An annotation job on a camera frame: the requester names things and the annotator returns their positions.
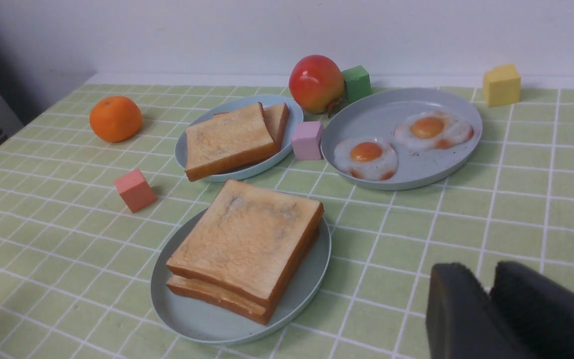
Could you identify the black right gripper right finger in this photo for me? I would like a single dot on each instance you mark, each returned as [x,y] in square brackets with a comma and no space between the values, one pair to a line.
[539,310]

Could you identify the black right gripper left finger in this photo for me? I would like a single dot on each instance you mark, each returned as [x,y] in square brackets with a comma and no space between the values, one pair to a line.
[463,323]

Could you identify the toast slice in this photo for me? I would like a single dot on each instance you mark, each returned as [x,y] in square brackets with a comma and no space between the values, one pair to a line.
[203,161]
[277,119]
[247,241]
[223,298]

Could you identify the left fried egg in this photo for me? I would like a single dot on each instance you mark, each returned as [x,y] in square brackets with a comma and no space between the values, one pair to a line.
[366,158]

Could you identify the fried egg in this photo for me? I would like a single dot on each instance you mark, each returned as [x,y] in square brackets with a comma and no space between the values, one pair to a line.
[432,130]
[366,158]

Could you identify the right fried egg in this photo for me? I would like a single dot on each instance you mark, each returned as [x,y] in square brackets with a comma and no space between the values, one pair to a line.
[432,130]

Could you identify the grey plate with eggs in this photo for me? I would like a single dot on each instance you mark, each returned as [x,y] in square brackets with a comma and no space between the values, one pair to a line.
[377,116]

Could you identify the yellow cube block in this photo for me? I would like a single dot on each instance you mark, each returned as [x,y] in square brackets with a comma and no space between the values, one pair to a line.
[502,85]

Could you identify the pink cube block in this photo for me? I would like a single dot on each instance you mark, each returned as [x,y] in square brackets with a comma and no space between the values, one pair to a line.
[306,141]

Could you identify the green cube block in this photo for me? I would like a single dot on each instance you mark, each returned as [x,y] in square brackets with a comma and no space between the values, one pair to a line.
[357,83]

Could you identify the light green empty plate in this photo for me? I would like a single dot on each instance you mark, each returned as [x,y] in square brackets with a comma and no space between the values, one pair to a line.
[207,324]

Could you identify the light blue bread plate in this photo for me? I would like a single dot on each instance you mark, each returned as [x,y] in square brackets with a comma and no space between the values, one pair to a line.
[295,117]

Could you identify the red apple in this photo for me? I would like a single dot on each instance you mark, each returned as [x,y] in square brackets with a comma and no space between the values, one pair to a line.
[317,85]

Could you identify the green checkered tablecloth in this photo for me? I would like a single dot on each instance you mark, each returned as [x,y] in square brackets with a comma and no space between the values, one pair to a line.
[75,263]

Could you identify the salmon cube block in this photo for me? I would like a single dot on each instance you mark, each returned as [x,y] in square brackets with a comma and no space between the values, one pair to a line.
[135,191]

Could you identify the orange mandarin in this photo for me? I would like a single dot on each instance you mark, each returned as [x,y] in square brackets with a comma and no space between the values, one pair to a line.
[115,119]

